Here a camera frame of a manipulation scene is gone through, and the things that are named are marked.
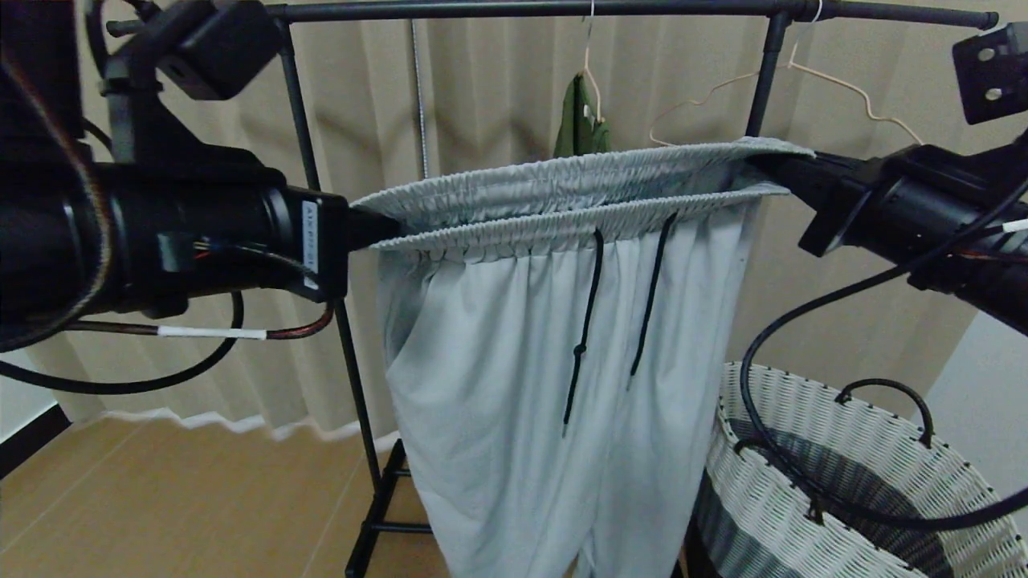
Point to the metal curtain wand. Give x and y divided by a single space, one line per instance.
419 96

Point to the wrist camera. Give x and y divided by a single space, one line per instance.
225 48
992 72

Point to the white laundry basket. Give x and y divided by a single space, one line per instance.
803 417

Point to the black clothes rack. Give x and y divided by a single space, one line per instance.
522 10

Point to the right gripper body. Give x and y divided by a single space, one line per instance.
923 201

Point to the pale grey garment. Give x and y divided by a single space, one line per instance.
498 361

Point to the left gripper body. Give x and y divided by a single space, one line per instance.
201 233

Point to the beige curtain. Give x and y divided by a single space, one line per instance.
498 96

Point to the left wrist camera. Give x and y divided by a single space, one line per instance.
225 48

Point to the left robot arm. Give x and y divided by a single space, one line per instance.
40 241

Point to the pink clothes hanger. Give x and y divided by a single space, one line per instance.
592 84
835 81

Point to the green long-sleeved shirt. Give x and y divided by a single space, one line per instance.
574 120

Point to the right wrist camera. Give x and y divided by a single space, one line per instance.
992 72

